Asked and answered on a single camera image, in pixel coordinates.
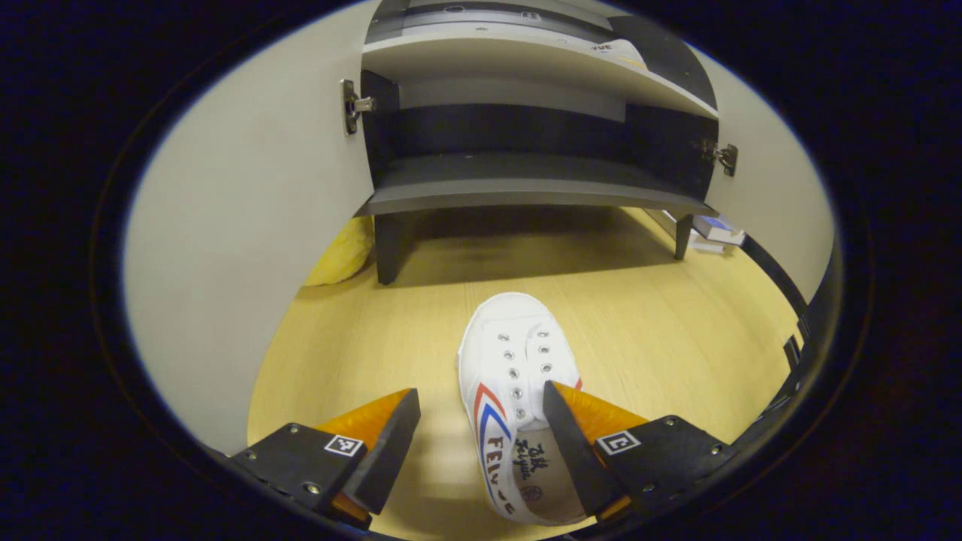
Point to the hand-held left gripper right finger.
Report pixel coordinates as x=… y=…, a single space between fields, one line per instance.
x=571 y=451

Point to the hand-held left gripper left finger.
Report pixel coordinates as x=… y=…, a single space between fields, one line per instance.
x=391 y=447

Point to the white canvas shoe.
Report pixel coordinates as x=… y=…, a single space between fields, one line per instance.
x=511 y=338

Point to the white cabinet door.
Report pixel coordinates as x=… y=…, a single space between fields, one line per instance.
x=774 y=195
x=240 y=225

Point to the white blue box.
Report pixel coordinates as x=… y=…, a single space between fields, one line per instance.
x=714 y=229

